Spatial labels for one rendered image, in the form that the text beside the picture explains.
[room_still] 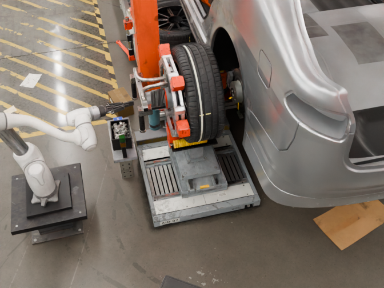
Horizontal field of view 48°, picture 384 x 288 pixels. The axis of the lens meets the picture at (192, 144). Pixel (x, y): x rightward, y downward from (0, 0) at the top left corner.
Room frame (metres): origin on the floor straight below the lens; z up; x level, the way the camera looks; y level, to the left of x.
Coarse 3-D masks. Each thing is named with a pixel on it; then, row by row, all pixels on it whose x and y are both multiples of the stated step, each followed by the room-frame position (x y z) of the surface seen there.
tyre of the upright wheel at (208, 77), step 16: (176, 48) 2.41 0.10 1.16; (192, 48) 2.39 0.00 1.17; (208, 48) 2.38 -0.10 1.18; (208, 64) 2.23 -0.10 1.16; (192, 80) 2.12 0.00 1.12; (208, 80) 2.13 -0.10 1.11; (192, 96) 2.05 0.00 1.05; (208, 96) 2.06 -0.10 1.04; (224, 96) 2.09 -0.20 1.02; (192, 112) 2.00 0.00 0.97; (208, 112) 2.02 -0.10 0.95; (224, 112) 2.04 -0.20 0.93; (192, 128) 1.98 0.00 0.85; (208, 128) 2.00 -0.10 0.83
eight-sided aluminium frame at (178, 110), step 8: (168, 56) 2.37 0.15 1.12; (160, 64) 2.48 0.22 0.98; (168, 64) 2.46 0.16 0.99; (160, 72) 2.50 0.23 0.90; (168, 72) 2.20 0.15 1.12; (176, 72) 2.20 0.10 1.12; (176, 104) 2.04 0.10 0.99; (168, 112) 2.37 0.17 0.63; (176, 112) 2.01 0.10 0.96; (184, 112) 2.02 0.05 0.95; (168, 120) 2.30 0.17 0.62; (176, 120) 2.01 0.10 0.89; (176, 136) 2.01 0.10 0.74
